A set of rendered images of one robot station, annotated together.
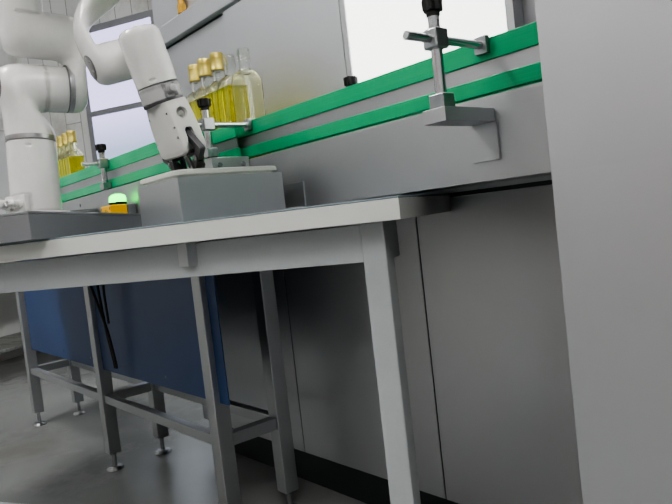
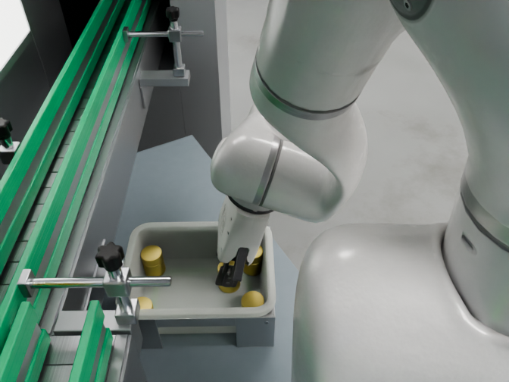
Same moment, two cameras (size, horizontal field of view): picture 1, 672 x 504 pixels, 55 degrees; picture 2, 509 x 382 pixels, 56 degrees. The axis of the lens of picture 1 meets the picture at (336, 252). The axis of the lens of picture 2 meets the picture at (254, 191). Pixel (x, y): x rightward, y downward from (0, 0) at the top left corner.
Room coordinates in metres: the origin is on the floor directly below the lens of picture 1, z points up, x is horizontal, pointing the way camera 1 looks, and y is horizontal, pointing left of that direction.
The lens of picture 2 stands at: (1.55, 0.57, 1.40)
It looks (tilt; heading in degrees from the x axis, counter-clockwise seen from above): 43 degrees down; 219
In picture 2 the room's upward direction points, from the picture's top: straight up
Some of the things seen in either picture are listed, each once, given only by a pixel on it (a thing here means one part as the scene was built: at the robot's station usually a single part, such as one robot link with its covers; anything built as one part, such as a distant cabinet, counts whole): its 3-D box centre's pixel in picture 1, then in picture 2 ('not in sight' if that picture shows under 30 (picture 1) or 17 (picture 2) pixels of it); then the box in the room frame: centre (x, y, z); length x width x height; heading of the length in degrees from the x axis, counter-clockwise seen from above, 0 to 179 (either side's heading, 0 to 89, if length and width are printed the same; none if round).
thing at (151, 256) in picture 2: not in sight; (153, 261); (1.28, 0.14, 0.79); 0.04 x 0.04 x 0.04
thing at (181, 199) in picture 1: (224, 199); (183, 285); (1.28, 0.21, 0.79); 0.27 x 0.17 x 0.08; 130
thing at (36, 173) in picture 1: (28, 179); not in sight; (1.33, 0.60, 0.87); 0.16 x 0.13 x 0.15; 156
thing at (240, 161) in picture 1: (229, 173); (101, 333); (1.42, 0.21, 0.85); 0.09 x 0.04 x 0.07; 130
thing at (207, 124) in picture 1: (217, 128); (98, 286); (1.41, 0.22, 0.95); 0.17 x 0.03 x 0.12; 130
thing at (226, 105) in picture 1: (236, 120); not in sight; (1.58, 0.20, 0.99); 0.06 x 0.06 x 0.21; 39
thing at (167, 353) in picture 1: (119, 299); not in sight; (2.13, 0.73, 0.54); 1.59 x 0.18 x 0.43; 40
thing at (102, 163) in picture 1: (95, 168); not in sight; (1.84, 0.64, 0.94); 0.07 x 0.04 x 0.13; 130
